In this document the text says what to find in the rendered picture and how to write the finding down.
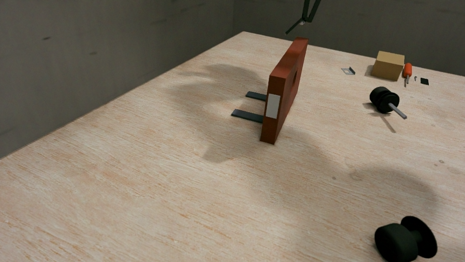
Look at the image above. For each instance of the orange-handled screwdriver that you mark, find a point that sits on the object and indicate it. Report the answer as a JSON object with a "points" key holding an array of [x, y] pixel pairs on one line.
{"points": [[407, 71]]}

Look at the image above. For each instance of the brown cardboard box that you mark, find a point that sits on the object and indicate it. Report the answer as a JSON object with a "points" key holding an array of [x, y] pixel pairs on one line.
{"points": [[388, 65]]}

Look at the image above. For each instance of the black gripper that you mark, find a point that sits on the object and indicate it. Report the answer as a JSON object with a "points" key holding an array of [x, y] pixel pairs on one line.
{"points": [[304, 17]]}

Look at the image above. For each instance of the black door knob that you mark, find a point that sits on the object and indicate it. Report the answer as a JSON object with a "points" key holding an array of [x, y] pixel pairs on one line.
{"points": [[405, 241], [386, 101]]}

